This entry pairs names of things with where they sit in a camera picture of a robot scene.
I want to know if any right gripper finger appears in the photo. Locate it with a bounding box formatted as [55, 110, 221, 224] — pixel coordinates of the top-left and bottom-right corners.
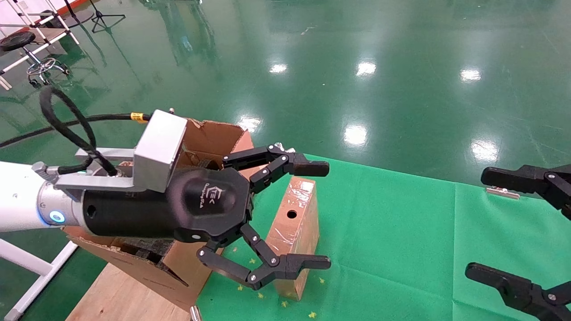
[481, 164, 571, 219]
[465, 262, 571, 321]

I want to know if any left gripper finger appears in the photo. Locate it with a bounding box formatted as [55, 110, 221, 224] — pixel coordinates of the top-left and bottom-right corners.
[222, 144, 330, 193]
[197, 223, 331, 290]

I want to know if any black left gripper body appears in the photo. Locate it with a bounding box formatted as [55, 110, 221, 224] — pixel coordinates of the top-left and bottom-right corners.
[83, 167, 256, 244]

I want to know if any small taped cardboard box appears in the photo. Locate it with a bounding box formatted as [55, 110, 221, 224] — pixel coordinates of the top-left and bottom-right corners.
[265, 177, 320, 301]

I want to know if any large open cardboard carton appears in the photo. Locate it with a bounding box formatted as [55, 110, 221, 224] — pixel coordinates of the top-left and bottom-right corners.
[62, 117, 257, 313]

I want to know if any white work table leg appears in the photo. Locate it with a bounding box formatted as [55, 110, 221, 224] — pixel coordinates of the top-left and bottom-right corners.
[0, 239, 79, 321]

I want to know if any green table cloth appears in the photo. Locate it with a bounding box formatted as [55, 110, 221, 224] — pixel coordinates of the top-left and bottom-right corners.
[196, 152, 571, 321]

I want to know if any black tripod stand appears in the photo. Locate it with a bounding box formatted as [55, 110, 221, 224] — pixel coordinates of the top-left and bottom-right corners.
[89, 0, 126, 34]

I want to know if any black pole stand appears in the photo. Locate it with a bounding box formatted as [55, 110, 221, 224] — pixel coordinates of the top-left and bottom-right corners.
[39, 0, 95, 28]

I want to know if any black round swivel stool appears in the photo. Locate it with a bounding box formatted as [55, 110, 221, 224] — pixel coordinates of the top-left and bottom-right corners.
[0, 31, 71, 87]

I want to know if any silver camera mount bracket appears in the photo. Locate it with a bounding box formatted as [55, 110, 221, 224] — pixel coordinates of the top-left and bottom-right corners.
[56, 147, 135, 190]

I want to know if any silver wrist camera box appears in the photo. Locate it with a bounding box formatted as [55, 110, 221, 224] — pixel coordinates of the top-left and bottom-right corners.
[133, 109, 188, 193]

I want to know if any white tube frame table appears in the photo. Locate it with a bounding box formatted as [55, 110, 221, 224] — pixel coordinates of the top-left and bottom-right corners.
[0, 0, 81, 91]

